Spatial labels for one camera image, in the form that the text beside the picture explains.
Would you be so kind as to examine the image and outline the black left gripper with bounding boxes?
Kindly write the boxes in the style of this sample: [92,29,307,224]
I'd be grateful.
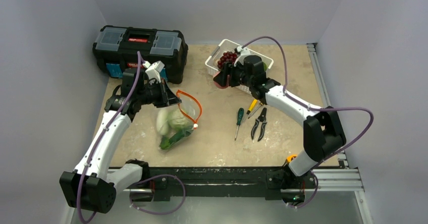
[137,78,181,108]

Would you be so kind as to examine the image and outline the pink peach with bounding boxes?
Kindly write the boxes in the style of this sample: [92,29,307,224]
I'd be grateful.
[214,81,230,89]

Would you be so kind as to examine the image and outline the white radish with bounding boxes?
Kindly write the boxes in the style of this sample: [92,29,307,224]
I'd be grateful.
[156,108,170,136]

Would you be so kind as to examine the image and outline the green cabbage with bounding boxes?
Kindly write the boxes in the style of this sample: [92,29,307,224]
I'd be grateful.
[168,108,194,131]

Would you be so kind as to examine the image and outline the clear zip top bag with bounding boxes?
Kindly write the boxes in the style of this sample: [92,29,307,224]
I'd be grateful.
[155,90,202,151]

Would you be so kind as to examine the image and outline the dark green cucumber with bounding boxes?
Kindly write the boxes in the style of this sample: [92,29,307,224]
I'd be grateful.
[159,130,192,150]

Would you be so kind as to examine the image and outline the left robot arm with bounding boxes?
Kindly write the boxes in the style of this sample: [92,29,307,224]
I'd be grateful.
[59,68,181,213]

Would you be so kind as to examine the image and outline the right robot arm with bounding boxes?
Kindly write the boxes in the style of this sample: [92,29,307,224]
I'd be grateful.
[213,55,346,187]

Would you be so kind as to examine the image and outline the red grape bunch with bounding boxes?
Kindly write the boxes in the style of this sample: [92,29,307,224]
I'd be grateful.
[217,51,237,70]

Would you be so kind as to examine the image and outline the black pliers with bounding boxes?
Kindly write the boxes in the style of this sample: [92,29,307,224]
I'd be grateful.
[251,107,267,141]

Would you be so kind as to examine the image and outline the black plastic toolbox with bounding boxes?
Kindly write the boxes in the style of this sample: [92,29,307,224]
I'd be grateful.
[92,25,188,84]

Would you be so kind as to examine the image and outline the yellow tape measure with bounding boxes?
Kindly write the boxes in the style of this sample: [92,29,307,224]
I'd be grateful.
[286,154,297,164]

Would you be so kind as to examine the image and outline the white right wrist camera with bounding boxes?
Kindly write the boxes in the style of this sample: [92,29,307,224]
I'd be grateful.
[234,46,251,67]

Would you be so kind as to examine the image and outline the yellow handled screwdriver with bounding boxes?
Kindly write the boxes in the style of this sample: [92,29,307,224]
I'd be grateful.
[246,99,258,117]

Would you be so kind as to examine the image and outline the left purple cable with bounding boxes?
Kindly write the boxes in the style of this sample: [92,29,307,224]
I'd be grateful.
[76,50,148,224]

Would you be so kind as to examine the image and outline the green handled screwdriver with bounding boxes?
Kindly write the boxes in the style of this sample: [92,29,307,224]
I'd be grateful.
[234,107,244,141]

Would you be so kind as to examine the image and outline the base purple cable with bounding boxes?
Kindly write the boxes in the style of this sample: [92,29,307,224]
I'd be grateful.
[129,175,187,216]

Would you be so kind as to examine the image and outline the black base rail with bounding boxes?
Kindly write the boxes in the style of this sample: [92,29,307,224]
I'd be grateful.
[126,166,317,203]

